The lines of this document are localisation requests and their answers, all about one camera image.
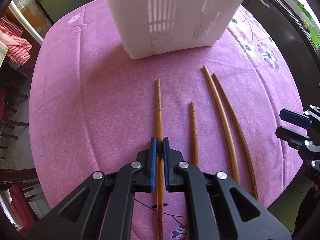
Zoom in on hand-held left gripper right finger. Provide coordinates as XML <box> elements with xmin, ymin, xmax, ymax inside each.
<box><xmin>162</xmin><ymin>137</ymin><xmax>293</xmax><ymax>240</ymax></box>

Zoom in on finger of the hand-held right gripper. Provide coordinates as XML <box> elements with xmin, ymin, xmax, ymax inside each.
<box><xmin>279</xmin><ymin>108</ymin><xmax>313</xmax><ymax>129</ymax></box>
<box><xmin>275</xmin><ymin>126</ymin><xmax>310</xmax><ymax>151</ymax></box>

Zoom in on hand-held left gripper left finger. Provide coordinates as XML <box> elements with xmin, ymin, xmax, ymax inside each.
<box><xmin>26</xmin><ymin>137</ymin><xmax>158</xmax><ymax>240</ymax></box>

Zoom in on brown ridged wooden chopstick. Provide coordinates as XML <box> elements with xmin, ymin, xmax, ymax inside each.
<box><xmin>155</xmin><ymin>79</ymin><xmax>167</xmax><ymax>240</ymax></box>
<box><xmin>190</xmin><ymin>101</ymin><xmax>199</xmax><ymax>167</ymax></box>

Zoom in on dark smooth wooden chopstick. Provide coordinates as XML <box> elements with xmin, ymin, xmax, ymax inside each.
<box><xmin>212</xmin><ymin>73</ymin><xmax>258</xmax><ymax>202</ymax></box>

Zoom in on light smooth wooden chopstick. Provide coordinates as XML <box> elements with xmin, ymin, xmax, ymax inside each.
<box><xmin>202</xmin><ymin>65</ymin><xmax>241</xmax><ymax>185</ymax></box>

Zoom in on white plastic utensil holder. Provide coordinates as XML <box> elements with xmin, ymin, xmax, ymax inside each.
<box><xmin>100</xmin><ymin>0</ymin><xmax>252</xmax><ymax>60</ymax></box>

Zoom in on person's right forearm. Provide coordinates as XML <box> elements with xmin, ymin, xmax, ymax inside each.
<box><xmin>291</xmin><ymin>182</ymin><xmax>320</xmax><ymax>240</ymax></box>

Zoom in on green container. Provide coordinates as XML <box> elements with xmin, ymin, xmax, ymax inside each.
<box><xmin>297</xmin><ymin>0</ymin><xmax>320</xmax><ymax>48</ymax></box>

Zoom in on pink floral tablecloth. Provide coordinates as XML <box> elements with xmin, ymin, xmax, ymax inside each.
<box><xmin>29</xmin><ymin>0</ymin><xmax>309</xmax><ymax>240</ymax></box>

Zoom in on dark lower cabinets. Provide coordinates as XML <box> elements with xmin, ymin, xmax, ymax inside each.
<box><xmin>241</xmin><ymin>0</ymin><xmax>320</xmax><ymax>90</ymax></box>

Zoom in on red cushioned wooden chair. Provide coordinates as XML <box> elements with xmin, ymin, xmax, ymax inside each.
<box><xmin>0</xmin><ymin>169</ymin><xmax>50</xmax><ymax>235</ymax></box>

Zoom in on dark wooden chair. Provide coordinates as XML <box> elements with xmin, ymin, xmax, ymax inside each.
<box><xmin>0</xmin><ymin>62</ymin><xmax>32</xmax><ymax>155</ymax></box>

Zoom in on green lower cabinets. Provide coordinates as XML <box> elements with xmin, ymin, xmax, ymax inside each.
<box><xmin>37</xmin><ymin>0</ymin><xmax>107</xmax><ymax>23</ymax></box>

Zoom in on red checked apron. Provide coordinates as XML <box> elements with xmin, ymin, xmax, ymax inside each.
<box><xmin>0</xmin><ymin>15</ymin><xmax>33</xmax><ymax>65</ymax></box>

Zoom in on painted glass sliding door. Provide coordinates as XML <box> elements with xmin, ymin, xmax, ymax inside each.
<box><xmin>10</xmin><ymin>1</ymin><xmax>45</xmax><ymax>45</ymax></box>

